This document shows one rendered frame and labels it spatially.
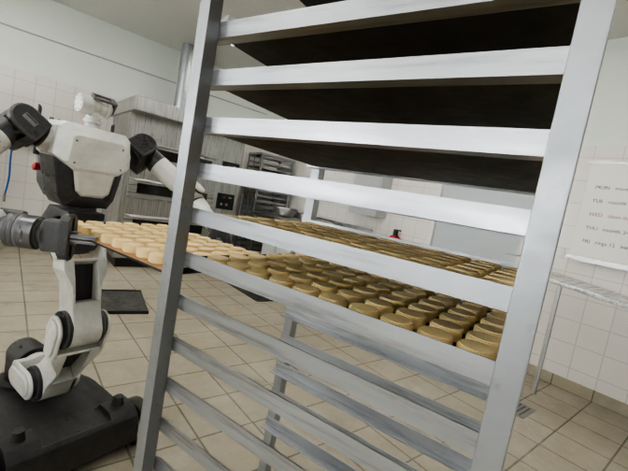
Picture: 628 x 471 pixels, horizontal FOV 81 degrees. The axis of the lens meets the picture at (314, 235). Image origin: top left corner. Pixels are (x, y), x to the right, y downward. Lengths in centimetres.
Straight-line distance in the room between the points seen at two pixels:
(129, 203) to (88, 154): 338
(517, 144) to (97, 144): 140
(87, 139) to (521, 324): 145
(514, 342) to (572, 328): 349
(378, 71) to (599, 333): 352
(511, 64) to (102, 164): 139
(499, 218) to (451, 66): 20
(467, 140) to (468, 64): 9
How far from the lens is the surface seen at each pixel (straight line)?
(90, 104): 165
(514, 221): 48
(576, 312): 393
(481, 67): 53
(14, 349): 216
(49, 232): 117
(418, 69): 56
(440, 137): 51
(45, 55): 592
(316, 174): 110
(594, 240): 388
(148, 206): 500
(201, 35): 81
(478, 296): 49
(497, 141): 50
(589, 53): 49
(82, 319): 165
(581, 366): 399
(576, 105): 47
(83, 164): 158
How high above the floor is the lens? 121
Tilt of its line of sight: 5 degrees down
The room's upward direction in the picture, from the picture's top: 10 degrees clockwise
